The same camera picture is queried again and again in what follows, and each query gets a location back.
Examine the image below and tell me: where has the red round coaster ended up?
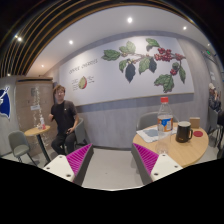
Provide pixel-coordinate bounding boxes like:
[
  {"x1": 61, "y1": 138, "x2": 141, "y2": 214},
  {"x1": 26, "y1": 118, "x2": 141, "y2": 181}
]
[{"x1": 193, "y1": 131, "x2": 203, "y2": 137}]

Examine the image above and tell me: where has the small brown cardboard box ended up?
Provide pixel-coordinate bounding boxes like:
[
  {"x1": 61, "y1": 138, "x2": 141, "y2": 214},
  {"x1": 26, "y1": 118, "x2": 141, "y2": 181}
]
[{"x1": 190, "y1": 117, "x2": 200, "y2": 128}]

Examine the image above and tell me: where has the round wooden table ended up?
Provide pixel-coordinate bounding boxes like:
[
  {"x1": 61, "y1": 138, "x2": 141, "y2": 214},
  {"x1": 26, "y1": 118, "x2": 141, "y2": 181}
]
[{"x1": 132, "y1": 122, "x2": 210, "y2": 169}]

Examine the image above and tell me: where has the man in black shirt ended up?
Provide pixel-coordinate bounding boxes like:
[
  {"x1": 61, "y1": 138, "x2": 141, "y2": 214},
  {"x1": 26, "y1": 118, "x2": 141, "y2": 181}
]
[{"x1": 49, "y1": 85, "x2": 79, "y2": 155}]

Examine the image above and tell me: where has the grey-green chair at left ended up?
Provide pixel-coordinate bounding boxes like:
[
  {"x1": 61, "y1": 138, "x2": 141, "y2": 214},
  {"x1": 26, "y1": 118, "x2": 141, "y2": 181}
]
[{"x1": 8, "y1": 130, "x2": 31, "y2": 161}]

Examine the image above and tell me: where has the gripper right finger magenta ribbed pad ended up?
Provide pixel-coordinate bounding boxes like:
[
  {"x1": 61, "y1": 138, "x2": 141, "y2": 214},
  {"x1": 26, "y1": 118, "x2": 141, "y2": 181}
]
[{"x1": 131, "y1": 143, "x2": 182, "y2": 185}]

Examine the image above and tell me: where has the black mug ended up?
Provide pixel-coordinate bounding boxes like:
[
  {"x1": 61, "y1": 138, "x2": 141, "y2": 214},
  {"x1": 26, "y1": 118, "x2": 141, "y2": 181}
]
[{"x1": 176, "y1": 121, "x2": 193, "y2": 143}]

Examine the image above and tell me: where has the grey chair under man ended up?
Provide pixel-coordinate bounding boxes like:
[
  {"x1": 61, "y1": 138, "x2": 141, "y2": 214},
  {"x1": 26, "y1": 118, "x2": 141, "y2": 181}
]
[{"x1": 75, "y1": 118, "x2": 87, "y2": 146}]

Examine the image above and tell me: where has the small round side table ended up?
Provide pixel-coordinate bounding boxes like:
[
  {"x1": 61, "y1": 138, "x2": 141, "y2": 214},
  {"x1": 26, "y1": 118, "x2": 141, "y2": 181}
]
[{"x1": 24, "y1": 125, "x2": 50, "y2": 162}]

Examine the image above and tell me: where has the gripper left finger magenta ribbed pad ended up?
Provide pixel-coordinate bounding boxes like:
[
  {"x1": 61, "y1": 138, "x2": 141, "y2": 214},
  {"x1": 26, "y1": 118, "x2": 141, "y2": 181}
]
[{"x1": 44, "y1": 144, "x2": 94, "y2": 186}]

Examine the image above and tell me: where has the clear plastic bottle, red cap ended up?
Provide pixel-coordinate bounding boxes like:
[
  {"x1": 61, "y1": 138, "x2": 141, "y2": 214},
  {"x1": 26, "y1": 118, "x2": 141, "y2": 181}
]
[{"x1": 156, "y1": 97, "x2": 173, "y2": 154}]

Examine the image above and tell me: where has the grey chair behind table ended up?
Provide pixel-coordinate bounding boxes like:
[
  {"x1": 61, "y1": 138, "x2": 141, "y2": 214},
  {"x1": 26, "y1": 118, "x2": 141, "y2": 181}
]
[{"x1": 135, "y1": 111, "x2": 180, "y2": 131}]

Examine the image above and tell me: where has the small bottle on side table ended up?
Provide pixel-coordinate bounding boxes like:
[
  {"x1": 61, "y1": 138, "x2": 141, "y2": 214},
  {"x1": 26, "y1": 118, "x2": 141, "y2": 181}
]
[{"x1": 40, "y1": 117, "x2": 46, "y2": 130}]

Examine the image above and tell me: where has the person in white cap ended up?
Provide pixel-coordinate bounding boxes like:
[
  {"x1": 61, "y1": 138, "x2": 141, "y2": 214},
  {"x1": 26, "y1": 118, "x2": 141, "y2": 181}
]
[{"x1": 209, "y1": 83, "x2": 221, "y2": 112}]

